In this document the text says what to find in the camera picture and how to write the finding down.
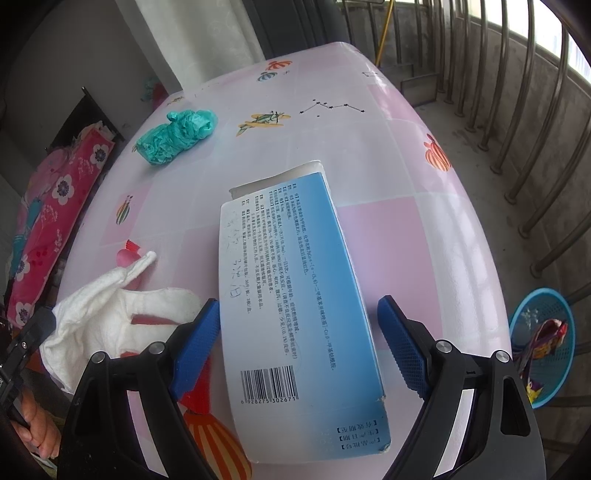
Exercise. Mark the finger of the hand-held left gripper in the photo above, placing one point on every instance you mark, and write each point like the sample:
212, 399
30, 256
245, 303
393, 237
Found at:
23, 355

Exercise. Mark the dark metal gate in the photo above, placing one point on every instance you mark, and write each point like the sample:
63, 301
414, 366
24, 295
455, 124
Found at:
295, 27

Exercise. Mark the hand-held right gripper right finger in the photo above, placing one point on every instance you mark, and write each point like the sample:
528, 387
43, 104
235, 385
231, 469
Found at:
401, 346

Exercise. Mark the blue plastic wastebasket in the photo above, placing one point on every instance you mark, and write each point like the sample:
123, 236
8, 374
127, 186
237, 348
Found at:
531, 307

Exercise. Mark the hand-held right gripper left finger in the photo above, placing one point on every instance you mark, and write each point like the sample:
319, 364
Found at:
196, 350

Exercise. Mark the pink floral cloth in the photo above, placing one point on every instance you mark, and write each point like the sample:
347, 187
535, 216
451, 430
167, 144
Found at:
51, 207

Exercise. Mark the green plastic bag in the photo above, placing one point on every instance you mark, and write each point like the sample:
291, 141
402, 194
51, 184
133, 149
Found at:
175, 134

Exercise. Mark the blue white medicine box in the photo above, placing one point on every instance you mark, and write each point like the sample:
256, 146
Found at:
300, 300

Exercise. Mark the black metal frame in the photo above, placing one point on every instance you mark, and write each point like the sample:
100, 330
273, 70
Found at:
99, 115

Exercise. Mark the grey metal dustpan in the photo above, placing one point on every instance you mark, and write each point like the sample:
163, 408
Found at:
418, 83

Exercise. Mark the steel balcony railing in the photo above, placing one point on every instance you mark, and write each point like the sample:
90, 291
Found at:
526, 229

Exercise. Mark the teal pink small object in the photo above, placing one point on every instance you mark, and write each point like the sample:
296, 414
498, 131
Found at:
150, 90

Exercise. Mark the person's left hand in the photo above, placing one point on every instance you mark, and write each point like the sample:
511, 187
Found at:
41, 429

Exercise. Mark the white paper towel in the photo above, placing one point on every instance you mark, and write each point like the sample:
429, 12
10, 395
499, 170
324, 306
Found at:
92, 300

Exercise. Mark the red plastic wrapper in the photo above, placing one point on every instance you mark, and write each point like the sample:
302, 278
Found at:
129, 254

